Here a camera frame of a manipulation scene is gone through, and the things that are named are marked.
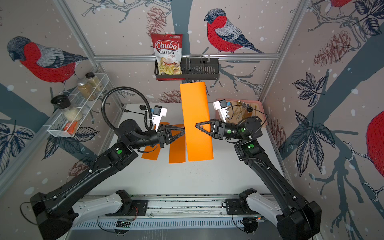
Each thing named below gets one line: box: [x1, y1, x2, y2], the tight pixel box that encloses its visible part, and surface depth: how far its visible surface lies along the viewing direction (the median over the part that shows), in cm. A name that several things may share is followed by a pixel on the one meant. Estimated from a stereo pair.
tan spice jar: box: [85, 72, 104, 92], surface depth 83 cm
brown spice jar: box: [77, 80, 97, 101], surface depth 78 cm
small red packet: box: [63, 121, 78, 135], surface depth 68 cm
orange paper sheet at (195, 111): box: [180, 82, 214, 162], surface depth 55 cm
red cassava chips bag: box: [150, 33, 186, 81], surface depth 85 cm
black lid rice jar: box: [50, 94, 83, 122], surface depth 67 cm
